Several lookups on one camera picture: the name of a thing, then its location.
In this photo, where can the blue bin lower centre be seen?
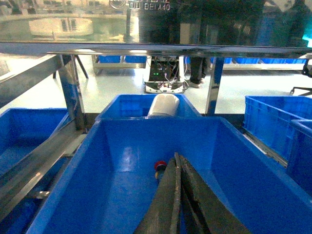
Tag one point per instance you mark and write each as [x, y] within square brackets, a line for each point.
[110, 182]

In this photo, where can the blue bin far right back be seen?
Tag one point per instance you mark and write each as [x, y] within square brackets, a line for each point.
[269, 118]

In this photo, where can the red mushroom push button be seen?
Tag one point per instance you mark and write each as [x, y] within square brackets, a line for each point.
[160, 167]

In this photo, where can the white cylindrical canister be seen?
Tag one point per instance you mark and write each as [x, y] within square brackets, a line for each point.
[164, 105]

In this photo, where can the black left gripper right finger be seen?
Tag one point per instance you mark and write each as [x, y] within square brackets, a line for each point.
[203, 211]

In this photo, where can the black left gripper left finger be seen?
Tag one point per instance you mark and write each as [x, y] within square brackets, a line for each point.
[163, 215]

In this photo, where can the blue bin behind with canister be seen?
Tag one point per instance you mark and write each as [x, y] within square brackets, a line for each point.
[138, 105]

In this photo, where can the stainless steel flow rack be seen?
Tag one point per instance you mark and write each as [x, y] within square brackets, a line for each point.
[240, 28]

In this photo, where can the blue bin lower left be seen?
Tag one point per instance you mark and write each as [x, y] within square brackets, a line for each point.
[23, 129]

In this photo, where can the person legs in background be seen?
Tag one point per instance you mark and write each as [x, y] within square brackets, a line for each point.
[199, 69]

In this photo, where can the blue bin lower right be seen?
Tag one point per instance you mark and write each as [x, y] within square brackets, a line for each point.
[300, 160]

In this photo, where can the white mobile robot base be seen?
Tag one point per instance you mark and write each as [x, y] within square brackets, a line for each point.
[165, 74]

